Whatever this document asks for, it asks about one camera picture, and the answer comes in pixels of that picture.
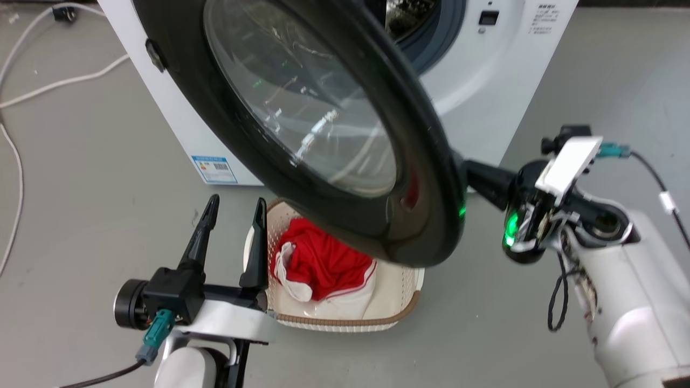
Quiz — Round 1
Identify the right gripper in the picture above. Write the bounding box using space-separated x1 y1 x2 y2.
463 158 632 265

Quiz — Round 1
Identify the teal plug black right cable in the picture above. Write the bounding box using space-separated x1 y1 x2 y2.
596 142 690 252

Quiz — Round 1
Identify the red and white garment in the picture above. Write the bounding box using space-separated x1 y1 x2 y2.
273 217 378 320

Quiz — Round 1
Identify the teal plug black cable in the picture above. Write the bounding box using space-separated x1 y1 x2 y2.
58 309 176 388
596 142 690 252

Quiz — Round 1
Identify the white floor cable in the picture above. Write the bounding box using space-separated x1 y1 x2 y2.
0 54 130 109
0 123 25 277
0 2 106 87

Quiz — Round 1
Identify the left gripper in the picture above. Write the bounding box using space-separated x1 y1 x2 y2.
113 194 277 346

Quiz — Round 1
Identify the grey washer drum gasket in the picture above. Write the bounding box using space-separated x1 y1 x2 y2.
385 0 467 77

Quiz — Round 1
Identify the teal plug black left cable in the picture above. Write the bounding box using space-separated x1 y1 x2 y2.
58 309 176 388

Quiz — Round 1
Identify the white front-load washing machine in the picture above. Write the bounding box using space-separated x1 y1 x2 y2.
98 0 579 186

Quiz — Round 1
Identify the blue energy label sticker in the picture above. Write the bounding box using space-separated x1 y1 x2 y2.
191 155 238 185

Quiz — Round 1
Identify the black round glass washer door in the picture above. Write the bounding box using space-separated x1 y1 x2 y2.
132 0 467 268

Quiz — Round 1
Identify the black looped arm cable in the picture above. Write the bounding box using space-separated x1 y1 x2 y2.
547 250 573 332

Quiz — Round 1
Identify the cream perforated laundry basket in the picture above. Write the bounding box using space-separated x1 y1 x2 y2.
243 198 425 333

